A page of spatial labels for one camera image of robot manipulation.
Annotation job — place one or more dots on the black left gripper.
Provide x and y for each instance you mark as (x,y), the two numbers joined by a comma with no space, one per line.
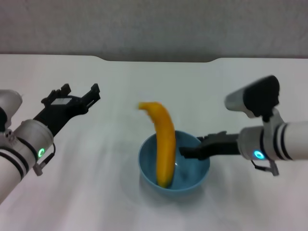
(60,110)

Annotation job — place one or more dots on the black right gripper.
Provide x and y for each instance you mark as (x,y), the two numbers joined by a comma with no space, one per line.
(221,145)

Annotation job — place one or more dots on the yellow banana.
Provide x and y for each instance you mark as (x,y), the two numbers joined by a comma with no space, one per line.
(166,144)

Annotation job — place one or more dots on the blue bowl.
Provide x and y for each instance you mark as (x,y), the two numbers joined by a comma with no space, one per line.
(188,179)

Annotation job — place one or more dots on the left wrist camera housing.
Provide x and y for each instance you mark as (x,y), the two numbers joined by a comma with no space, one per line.
(8,101)

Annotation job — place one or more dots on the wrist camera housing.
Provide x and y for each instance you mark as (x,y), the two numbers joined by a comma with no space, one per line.
(260,96)
(8,101)

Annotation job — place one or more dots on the right wrist camera housing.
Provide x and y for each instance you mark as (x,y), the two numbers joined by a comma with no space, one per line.
(260,96)

